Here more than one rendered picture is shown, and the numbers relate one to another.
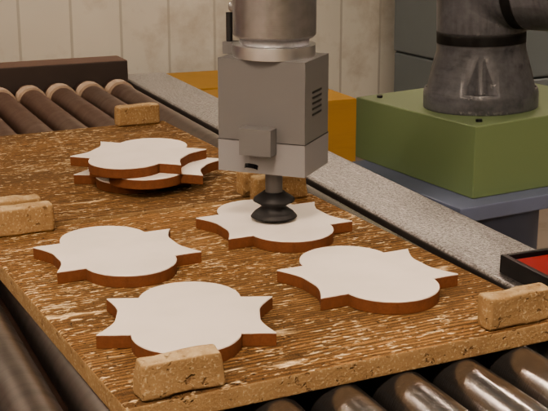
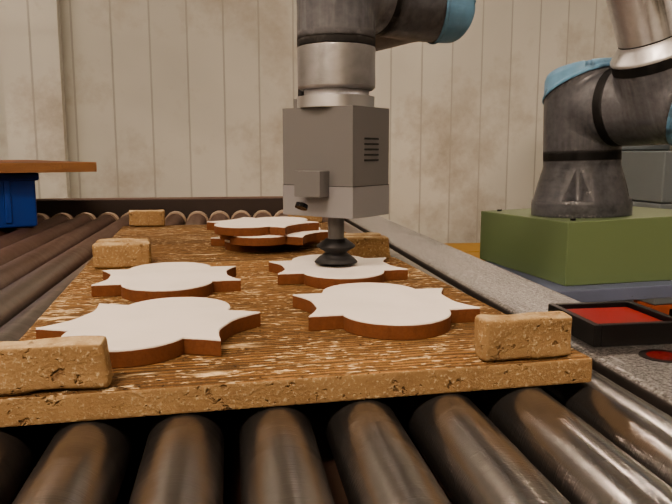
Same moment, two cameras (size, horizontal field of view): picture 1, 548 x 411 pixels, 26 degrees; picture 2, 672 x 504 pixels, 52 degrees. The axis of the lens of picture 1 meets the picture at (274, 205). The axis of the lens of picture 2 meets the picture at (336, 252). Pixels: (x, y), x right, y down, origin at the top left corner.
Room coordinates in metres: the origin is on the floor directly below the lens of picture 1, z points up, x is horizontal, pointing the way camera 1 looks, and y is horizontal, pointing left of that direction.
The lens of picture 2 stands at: (0.41, -0.17, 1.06)
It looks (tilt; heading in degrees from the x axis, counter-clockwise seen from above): 8 degrees down; 15
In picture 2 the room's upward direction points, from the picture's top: straight up
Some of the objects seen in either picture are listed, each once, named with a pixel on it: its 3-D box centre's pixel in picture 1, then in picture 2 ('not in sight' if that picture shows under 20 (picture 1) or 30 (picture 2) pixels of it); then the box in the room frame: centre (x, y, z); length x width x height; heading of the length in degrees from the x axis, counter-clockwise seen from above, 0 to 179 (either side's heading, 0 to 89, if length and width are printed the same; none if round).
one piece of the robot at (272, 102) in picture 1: (266, 106); (326, 155); (1.06, 0.01, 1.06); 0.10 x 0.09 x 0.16; 158
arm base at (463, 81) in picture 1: (480, 68); (581, 182); (1.56, -0.27, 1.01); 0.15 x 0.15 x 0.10
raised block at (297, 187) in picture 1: (278, 186); (363, 247); (1.18, 0.00, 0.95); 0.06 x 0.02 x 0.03; 117
